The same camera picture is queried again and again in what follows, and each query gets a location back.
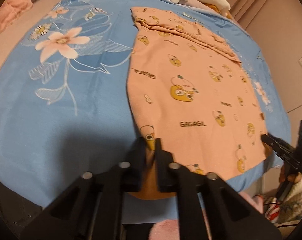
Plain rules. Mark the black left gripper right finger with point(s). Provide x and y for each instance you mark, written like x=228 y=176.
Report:
x=208 y=208

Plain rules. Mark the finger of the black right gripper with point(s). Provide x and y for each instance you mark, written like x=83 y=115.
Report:
x=282 y=149

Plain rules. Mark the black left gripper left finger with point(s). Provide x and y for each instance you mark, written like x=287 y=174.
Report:
x=91 y=207

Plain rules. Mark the pink cartoon print garment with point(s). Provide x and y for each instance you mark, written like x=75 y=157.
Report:
x=187 y=87

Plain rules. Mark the right hand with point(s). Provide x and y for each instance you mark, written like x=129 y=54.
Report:
x=293 y=178

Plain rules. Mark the blue floral bed sheet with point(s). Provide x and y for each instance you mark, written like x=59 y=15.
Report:
x=64 y=106

